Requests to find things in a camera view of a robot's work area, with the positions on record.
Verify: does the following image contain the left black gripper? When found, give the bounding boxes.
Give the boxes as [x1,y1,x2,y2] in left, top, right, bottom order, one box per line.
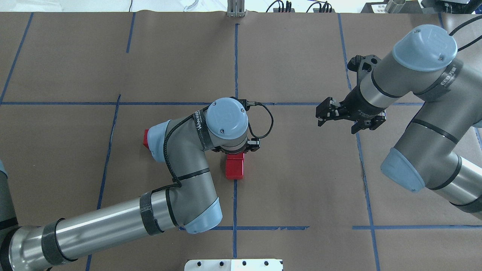
[211,139,260,155]

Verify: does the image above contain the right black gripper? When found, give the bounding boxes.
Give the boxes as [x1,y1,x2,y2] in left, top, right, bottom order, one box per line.
[316,86,386,134]

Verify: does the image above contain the red block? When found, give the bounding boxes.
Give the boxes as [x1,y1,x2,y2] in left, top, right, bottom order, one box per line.
[227,152,245,160]
[143,129,149,149]
[225,160,244,180]

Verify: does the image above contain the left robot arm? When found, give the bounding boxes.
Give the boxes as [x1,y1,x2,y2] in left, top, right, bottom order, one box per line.
[1,102,235,271]

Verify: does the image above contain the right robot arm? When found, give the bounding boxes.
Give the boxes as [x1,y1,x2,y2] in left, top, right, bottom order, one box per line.
[315,24,482,219]

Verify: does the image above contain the white pedestal mount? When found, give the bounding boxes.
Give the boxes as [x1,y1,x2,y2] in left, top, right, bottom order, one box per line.
[184,259,284,271]

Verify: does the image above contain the aluminium frame post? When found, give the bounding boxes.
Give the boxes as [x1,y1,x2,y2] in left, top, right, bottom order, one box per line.
[227,0,246,18]

